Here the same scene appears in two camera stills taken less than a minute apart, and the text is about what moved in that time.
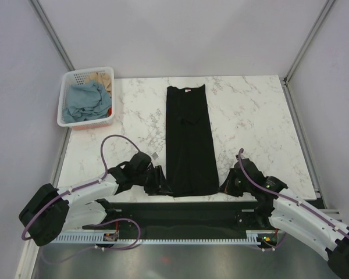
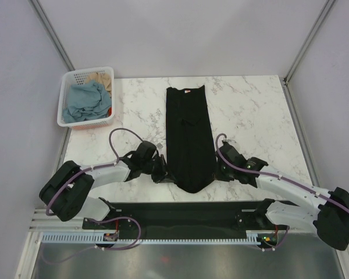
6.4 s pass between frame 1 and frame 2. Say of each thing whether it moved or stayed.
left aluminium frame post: stayed
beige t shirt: stayed
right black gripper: moved
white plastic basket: stayed
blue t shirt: stayed
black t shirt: moved
